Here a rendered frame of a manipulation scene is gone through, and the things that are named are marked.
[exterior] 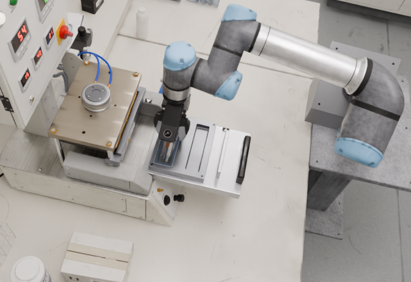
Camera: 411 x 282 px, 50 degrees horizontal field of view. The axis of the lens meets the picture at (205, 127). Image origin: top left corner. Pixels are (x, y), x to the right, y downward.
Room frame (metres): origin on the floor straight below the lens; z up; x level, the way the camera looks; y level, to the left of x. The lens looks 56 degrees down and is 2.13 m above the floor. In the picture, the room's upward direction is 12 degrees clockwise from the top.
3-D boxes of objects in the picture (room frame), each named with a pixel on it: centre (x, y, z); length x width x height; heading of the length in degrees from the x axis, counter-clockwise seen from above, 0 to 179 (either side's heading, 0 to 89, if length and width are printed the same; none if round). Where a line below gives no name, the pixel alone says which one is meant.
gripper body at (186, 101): (0.73, 0.10, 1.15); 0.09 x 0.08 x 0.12; 178
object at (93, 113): (0.73, 0.34, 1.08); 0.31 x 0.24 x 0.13; 178
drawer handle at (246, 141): (0.70, -0.13, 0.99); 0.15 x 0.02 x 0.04; 178
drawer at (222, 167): (0.70, 0.01, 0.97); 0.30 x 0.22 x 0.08; 88
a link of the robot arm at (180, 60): (0.72, 0.09, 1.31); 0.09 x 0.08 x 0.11; 79
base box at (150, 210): (0.73, 0.30, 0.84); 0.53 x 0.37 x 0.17; 88
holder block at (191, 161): (0.70, 0.05, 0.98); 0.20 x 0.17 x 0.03; 178
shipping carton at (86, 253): (0.37, 0.23, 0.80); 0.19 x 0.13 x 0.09; 89
